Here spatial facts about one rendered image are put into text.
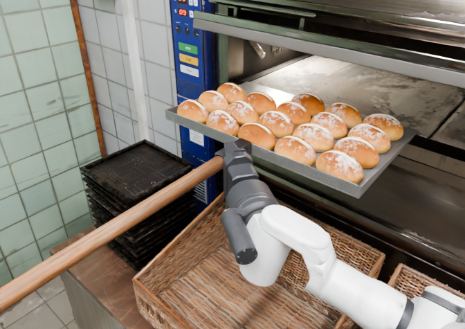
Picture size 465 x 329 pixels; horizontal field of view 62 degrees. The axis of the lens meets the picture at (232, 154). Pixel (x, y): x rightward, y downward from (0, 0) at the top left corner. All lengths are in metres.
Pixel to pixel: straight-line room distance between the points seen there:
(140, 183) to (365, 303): 0.89
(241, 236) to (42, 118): 1.50
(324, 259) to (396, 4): 0.57
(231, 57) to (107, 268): 0.85
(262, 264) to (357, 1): 0.62
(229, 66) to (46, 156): 1.10
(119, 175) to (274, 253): 0.86
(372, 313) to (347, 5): 0.66
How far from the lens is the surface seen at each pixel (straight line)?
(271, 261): 0.62
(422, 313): 0.60
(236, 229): 0.61
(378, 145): 0.92
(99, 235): 0.66
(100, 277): 1.48
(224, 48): 1.25
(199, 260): 1.43
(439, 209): 1.08
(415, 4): 0.92
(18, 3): 1.84
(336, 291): 0.60
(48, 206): 2.16
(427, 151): 1.01
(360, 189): 0.77
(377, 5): 0.95
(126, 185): 1.31
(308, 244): 0.58
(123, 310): 1.36
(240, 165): 0.73
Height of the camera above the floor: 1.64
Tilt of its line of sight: 31 degrees down
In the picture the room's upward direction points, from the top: straight up
